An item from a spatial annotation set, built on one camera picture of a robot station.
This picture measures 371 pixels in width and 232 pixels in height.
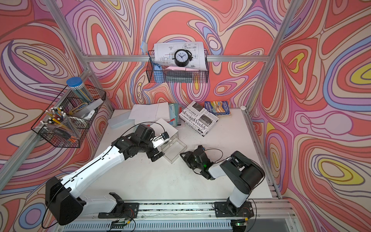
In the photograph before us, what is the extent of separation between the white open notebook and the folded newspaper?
0.13m

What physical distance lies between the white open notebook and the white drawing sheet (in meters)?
0.38

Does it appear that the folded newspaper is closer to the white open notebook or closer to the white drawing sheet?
the white open notebook

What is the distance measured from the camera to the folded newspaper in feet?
3.41

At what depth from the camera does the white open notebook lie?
1.07 metres
